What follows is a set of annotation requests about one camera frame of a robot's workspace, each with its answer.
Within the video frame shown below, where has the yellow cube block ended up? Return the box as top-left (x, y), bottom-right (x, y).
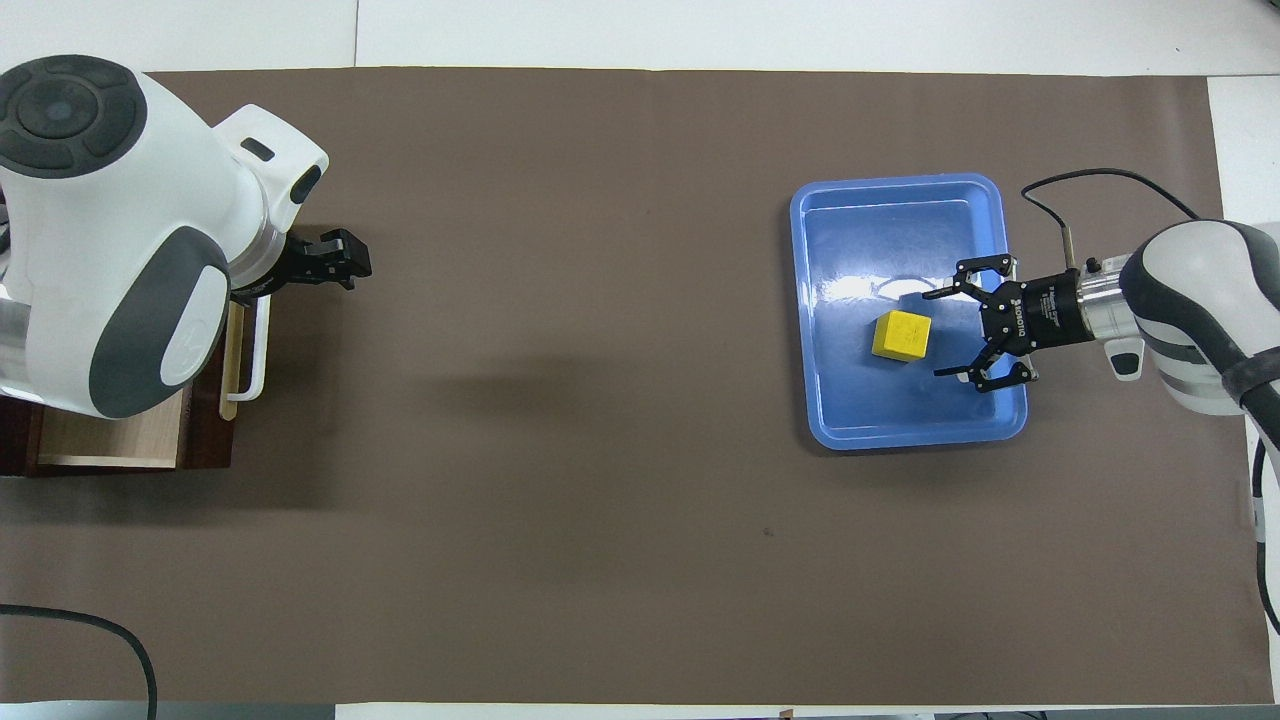
top-left (871, 309), bottom-right (933, 364)

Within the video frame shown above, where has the brown paper table mat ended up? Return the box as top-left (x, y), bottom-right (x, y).
top-left (0, 68), bottom-right (1276, 706)

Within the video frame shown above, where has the black loose table cable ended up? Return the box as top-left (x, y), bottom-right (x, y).
top-left (0, 604), bottom-right (159, 720)

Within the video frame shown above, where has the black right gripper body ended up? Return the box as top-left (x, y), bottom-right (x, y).
top-left (980, 270), bottom-right (1083, 353)

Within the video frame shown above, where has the dark wooden drawer cabinet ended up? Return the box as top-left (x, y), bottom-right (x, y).
top-left (0, 390), bottom-right (46, 478)

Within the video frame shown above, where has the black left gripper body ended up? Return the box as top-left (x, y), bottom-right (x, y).
top-left (230, 233), bottom-right (323, 301)

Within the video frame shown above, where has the blue plastic tray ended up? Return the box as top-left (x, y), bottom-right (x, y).
top-left (790, 173), bottom-right (1029, 451)

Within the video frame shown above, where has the wooden drawer with white handle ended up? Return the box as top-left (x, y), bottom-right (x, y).
top-left (37, 295), bottom-right (272, 471)

